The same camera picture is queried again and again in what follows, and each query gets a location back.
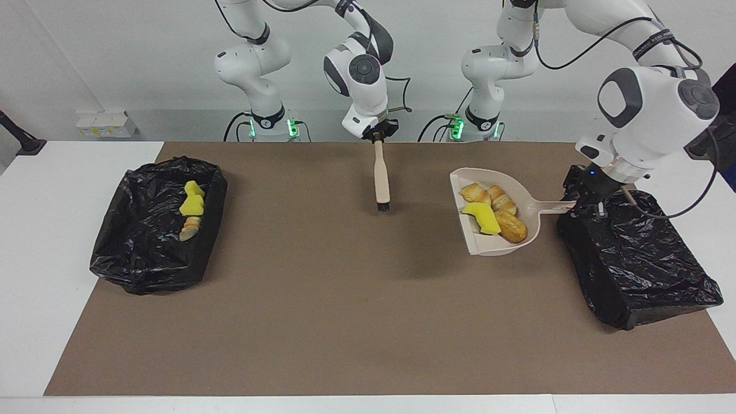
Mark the small yellow sponge piece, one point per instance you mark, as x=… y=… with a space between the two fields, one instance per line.
x=194 y=188

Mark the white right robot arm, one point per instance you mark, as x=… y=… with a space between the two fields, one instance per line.
x=362 y=75

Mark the open bin with black bag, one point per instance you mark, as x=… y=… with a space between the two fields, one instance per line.
x=144 y=241

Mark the beige hand brush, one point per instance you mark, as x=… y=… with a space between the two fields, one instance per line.
x=382 y=178

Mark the pale pastry piece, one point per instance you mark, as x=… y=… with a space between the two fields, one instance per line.
x=190 y=228

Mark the bin wrapped in black bag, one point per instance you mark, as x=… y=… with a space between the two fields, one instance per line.
x=632 y=264

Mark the green and yellow sponge piece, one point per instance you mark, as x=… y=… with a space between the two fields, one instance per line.
x=191 y=206

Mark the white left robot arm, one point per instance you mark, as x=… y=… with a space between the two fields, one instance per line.
x=655 y=115

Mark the white wall socket box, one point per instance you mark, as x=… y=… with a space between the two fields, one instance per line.
x=106 y=125

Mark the brown table mat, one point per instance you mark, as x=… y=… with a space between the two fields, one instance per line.
x=259 y=333

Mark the notched yellow sponge piece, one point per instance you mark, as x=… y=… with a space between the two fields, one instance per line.
x=484 y=219

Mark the black stand foot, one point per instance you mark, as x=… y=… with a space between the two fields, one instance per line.
x=698 y=150
x=29 y=146

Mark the round brown bread roll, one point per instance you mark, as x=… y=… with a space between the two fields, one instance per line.
x=512 y=227

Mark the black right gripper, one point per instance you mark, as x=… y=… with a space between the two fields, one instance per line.
x=382 y=127

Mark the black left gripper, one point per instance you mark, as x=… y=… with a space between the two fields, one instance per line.
x=586 y=184

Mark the beige plastic dustpan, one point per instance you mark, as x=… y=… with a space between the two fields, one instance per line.
x=489 y=244

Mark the small golden croissant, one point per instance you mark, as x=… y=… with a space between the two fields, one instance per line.
x=475 y=193

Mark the striped croissant piece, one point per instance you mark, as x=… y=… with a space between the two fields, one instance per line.
x=502 y=199

